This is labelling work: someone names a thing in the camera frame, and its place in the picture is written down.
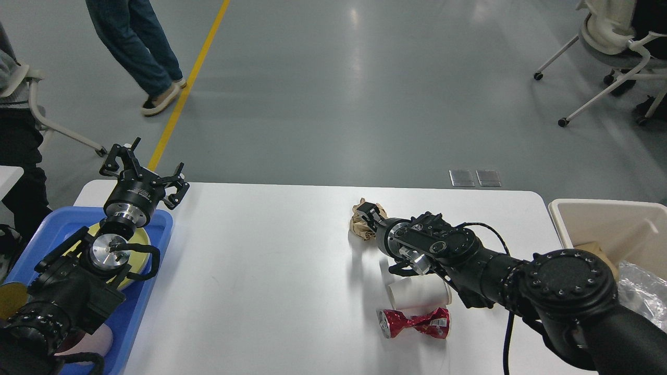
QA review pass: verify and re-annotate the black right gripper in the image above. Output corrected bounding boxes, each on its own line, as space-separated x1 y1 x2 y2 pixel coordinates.
356 201 410 257

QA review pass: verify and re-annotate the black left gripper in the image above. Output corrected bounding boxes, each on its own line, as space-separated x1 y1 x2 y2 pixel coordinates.
98 137 190 230

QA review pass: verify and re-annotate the small brown paper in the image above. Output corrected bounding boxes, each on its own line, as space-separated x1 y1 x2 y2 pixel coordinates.
349 197 376 241

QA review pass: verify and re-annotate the yellow plate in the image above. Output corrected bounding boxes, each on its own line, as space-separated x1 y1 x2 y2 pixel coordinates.
80 223 150 283

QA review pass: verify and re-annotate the pink mug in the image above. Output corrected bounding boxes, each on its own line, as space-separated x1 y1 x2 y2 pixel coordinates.
55 324 114 357

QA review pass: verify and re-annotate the aluminium foil tray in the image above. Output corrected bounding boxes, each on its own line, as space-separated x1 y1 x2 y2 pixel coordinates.
617 261 666 332

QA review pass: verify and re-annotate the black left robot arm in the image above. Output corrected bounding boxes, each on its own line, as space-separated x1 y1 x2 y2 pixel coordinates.
2 139 190 374

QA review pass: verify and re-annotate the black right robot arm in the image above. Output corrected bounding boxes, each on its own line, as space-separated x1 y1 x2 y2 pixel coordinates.
355 202 666 374

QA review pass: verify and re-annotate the white paper cup front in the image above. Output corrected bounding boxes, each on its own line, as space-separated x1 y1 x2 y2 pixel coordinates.
387 274 452 310

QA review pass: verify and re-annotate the left metal floor plate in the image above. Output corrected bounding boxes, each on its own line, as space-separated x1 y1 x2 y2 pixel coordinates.
449 169 476 188

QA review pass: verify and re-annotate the metal floor plate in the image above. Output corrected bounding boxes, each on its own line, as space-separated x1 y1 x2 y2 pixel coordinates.
475 169 502 188
449 169 476 188

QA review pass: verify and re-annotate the right metal floor plate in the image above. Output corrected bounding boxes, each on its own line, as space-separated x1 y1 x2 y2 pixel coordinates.
475 169 502 188

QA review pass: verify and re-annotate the crushed red soda can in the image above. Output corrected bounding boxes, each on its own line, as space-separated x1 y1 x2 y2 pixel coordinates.
376 308 451 340

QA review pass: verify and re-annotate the person in black left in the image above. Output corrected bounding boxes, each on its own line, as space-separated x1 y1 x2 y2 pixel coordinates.
1 79 52 277

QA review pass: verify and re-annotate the small white side table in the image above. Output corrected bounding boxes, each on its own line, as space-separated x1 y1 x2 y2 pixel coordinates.
0 165 24 199

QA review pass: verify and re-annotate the person in dark blue jeans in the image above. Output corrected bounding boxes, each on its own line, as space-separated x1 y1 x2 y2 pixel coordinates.
85 1 187 117

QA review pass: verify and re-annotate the white office chair left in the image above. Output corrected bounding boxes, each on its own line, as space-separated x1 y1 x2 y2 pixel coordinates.
2 62 107 157

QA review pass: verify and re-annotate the white office chair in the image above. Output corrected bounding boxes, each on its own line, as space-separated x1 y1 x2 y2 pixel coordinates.
2 62 107 157
533 1 665 127

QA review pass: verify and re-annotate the brown paper in bin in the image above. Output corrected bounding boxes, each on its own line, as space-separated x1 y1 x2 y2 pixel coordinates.
574 241 620 283

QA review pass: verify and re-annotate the beige plastic bin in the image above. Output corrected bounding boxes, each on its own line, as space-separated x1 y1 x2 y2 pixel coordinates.
548 199 666 279

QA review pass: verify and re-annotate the white office chair right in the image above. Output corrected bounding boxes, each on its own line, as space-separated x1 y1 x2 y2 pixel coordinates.
533 1 665 127

